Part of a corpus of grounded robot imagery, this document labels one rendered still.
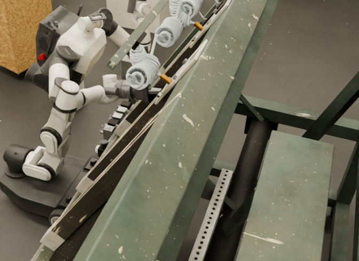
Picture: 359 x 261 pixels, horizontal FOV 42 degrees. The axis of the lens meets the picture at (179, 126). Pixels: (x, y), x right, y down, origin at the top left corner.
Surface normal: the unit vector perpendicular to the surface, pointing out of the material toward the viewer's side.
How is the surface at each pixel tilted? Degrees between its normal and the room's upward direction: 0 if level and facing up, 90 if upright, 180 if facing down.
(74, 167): 0
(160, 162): 32
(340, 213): 0
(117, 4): 90
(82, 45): 23
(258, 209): 0
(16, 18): 90
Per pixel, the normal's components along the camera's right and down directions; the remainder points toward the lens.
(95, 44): 0.89, -0.07
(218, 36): 0.54, -0.52
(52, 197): 0.04, -0.76
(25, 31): 0.83, 0.39
